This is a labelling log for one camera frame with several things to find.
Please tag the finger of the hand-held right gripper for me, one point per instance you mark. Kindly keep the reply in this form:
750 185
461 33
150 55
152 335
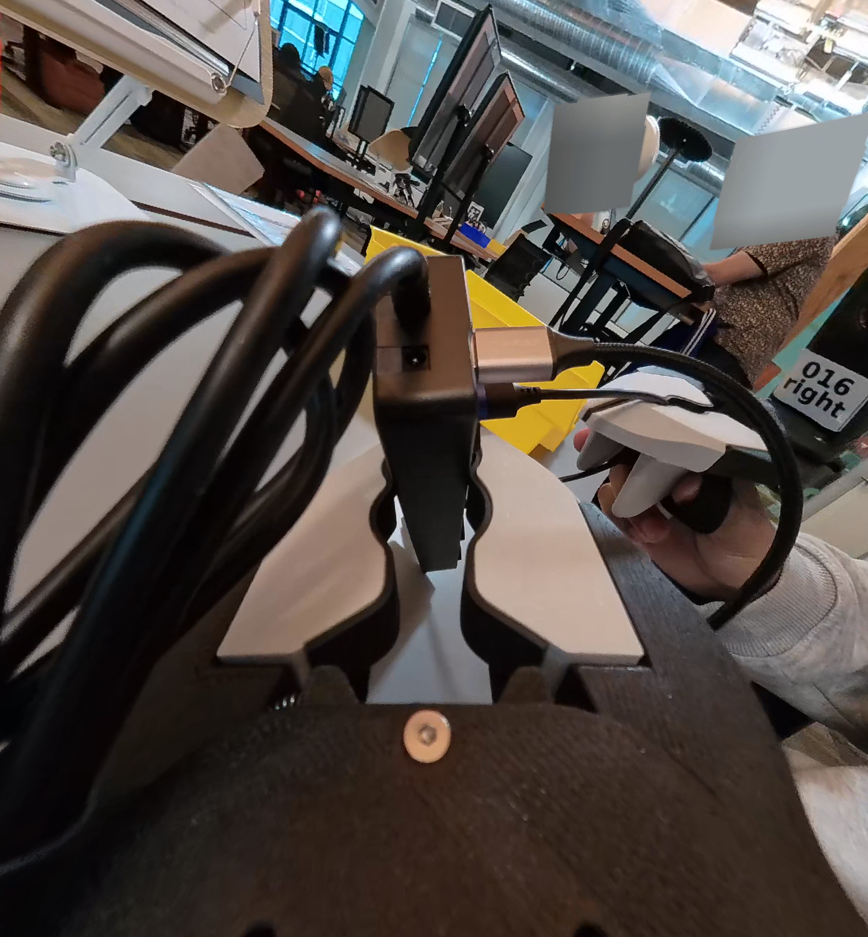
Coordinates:
668 435
654 384

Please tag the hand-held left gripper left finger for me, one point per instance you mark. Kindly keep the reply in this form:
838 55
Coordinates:
309 578

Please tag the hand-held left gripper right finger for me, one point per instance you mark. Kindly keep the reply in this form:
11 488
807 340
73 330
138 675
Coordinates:
551 571

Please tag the black USB hub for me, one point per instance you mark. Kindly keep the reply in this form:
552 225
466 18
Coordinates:
427 454

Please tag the person's right forearm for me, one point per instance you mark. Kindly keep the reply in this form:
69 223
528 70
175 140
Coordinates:
829 644

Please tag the person's right hand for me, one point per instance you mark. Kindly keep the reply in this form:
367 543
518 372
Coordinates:
719 564

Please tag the blue striped jacket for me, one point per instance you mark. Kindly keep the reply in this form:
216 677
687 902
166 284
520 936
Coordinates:
697 340

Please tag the wooden beam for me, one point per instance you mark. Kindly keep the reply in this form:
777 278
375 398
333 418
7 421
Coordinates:
844 249

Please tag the yellow plastic bin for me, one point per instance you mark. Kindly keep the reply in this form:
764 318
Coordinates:
507 307

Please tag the small blue bin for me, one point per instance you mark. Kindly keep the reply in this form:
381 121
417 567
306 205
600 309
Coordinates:
476 234

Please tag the black floor lamp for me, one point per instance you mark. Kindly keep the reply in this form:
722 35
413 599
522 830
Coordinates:
687 143

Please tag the brown background table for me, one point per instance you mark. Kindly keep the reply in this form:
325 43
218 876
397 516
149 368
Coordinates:
309 150

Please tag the white card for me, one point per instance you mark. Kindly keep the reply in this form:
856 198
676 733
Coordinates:
218 165

